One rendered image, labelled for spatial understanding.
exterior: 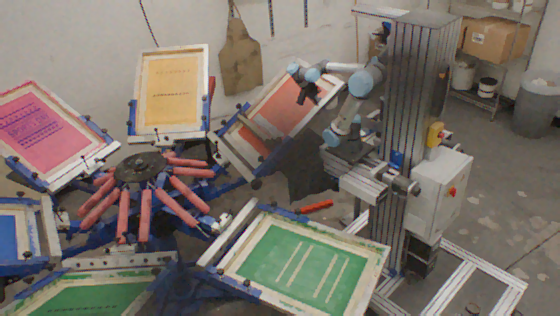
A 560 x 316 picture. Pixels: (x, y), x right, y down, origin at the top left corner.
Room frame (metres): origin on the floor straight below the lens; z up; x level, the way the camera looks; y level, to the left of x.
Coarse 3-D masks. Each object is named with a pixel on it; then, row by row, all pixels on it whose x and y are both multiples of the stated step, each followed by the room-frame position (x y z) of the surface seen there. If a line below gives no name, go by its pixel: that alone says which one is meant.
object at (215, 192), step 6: (276, 168) 2.35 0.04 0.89; (258, 174) 2.28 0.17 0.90; (234, 180) 2.22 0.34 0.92; (240, 180) 2.22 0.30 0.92; (246, 180) 2.24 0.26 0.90; (222, 186) 2.17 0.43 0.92; (228, 186) 2.17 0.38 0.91; (234, 186) 2.19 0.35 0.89; (210, 192) 2.11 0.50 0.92; (216, 192) 2.12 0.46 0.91; (222, 192) 2.14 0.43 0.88; (186, 198) 2.07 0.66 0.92; (210, 198) 2.09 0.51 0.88; (186, 204) 2.01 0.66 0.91; (192, 204) 2.03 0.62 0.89
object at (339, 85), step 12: (300, 60) 2.74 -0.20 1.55; (276, 84) 2.70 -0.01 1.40; (336, 84) 2.33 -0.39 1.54; (264, 96) 2.65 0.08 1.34; (336, 96) 2.28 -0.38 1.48; (252, 108) 2.60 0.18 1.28; (324, 108) 2.24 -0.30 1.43; (312, 120) 2.19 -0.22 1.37; (228, 132) 2.49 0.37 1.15; (300, 132) 2.15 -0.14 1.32
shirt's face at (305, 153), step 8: (304, 136) 2.66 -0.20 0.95; (312, 136) 2.65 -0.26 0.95; (296, 144) 2.56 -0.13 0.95; (304, 144) 2.55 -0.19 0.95; (312, 144) 2.54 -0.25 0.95; (320, 144) 2.53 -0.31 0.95; (288, 152) 2.46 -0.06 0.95; (296, 152) 2.45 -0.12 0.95; (304, 152) 2.44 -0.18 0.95; (312, 152) 2.44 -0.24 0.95; (280, 160) 2.37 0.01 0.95; (288, 160) 2.36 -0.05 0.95; (296, 160) 2.35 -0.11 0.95; (304, 160) 2.34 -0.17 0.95; (312, 160) 2.34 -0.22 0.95; (320, 160) 2.33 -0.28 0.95; (280, 168) 2.27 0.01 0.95; (288, 168) 2.27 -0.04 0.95; (296, 168) 2.26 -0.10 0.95; (304, 168) 2.25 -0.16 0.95
